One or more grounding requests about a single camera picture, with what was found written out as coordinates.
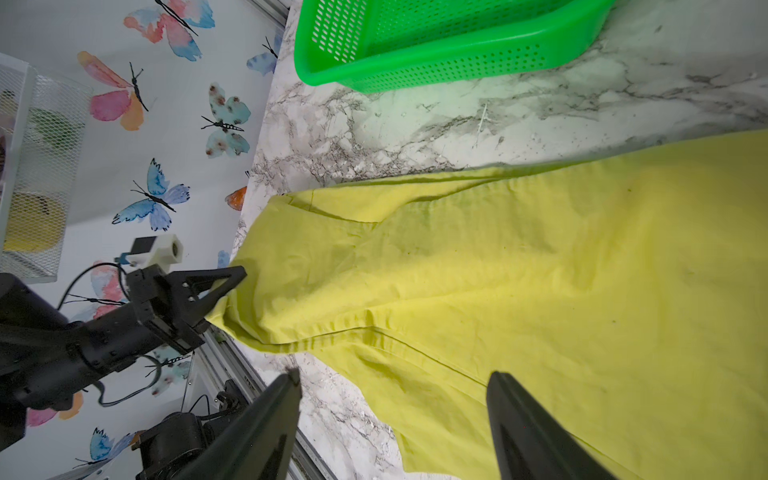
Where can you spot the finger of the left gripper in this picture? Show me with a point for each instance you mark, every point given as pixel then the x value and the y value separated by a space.
pixel 192 315
pixel 195 293

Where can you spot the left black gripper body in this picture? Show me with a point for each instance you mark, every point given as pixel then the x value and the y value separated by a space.
pixel 53 358

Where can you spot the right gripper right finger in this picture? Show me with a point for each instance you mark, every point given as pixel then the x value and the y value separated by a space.
pixel 529 443

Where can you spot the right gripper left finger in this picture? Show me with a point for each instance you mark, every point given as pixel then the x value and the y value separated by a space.
pixel 259 443

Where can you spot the yellow-green long pants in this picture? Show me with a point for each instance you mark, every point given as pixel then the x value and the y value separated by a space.
pixel 627 295

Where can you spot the green plastic basket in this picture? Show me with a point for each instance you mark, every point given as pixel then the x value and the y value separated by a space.
pixel 378 46

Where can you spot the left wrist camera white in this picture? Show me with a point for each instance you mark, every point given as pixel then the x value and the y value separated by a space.
pixel 163 251

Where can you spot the white mesh wall basket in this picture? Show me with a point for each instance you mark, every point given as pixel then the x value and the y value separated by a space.
pixel 43 120

